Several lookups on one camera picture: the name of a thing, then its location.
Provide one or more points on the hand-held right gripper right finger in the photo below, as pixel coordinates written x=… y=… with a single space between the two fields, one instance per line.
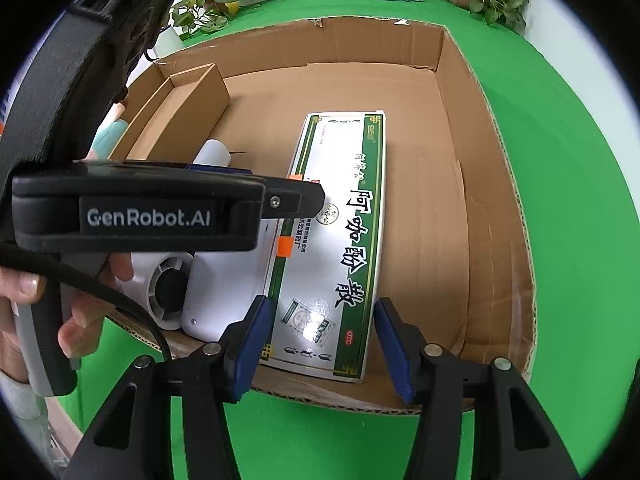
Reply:
x=395 y=355

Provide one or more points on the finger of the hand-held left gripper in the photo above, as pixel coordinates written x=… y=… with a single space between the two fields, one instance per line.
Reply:
x=75 y=75
x=290 y=200

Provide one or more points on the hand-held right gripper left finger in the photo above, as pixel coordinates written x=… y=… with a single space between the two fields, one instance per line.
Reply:
x=250 y=347

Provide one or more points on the green and white medicine box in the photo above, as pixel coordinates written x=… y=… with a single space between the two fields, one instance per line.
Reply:
x=340 y=185

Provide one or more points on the white fan device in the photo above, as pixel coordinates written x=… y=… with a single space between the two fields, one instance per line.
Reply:
x=220 y=285

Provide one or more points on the white cylinder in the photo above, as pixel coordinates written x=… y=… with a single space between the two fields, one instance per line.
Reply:
x=214 y=152

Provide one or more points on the narrow cardboard box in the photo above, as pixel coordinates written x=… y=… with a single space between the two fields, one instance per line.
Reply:
x=175 y=115

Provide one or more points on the large cardboard box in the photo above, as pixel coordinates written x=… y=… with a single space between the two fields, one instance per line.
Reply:
x=425 y=160

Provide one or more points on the person's left forearm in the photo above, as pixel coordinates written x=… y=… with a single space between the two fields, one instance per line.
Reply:
x=17 y=395

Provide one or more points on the person's left hand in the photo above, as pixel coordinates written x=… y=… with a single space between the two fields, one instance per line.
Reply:
x=85 y=330

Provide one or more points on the white mug plant pot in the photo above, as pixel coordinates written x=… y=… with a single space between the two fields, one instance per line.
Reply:
x=167 y=42

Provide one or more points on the green tablecloth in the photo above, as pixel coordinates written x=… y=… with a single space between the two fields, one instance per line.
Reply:
x=575 y=210

